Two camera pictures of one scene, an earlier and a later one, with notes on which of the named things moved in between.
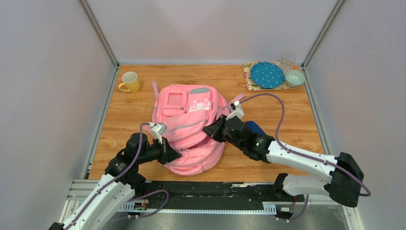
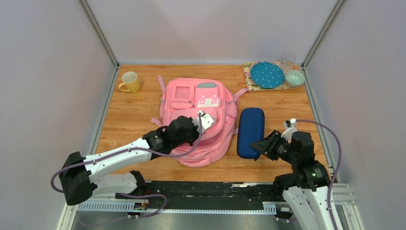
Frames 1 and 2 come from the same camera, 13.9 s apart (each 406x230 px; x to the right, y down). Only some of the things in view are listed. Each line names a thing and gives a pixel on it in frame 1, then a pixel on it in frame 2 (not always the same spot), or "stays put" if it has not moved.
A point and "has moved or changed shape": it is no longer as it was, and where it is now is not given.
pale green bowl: x=294 y=78 stays put
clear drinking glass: x=287 y=60 stays put
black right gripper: x=214 y=131 to x=266 y=146
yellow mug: x=131 y=81 stays put
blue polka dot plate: x=266 y=74 stays put
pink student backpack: x=180 y=113 has moved or changed shape
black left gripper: x=167 y=154 to x=197 y=134
